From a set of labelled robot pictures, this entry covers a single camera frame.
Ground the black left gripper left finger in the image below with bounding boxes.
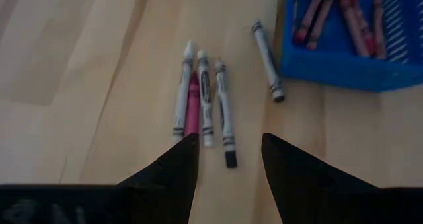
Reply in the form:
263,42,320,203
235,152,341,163
117,132,200,224

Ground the white-wrapped black crayon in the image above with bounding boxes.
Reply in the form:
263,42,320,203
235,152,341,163
214,59,238,169
251,19,286,103

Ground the magenta paper-wrapped crayon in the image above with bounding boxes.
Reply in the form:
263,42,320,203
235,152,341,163
183,71,201,139

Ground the white paper-wrapped crayon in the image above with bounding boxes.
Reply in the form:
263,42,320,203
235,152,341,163
196,50,215,148
171,40,196,144

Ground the blue plastic basket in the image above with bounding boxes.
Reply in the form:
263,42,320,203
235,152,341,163
280,0,423,93

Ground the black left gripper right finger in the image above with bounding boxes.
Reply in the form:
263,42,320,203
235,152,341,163
260,133,377,224

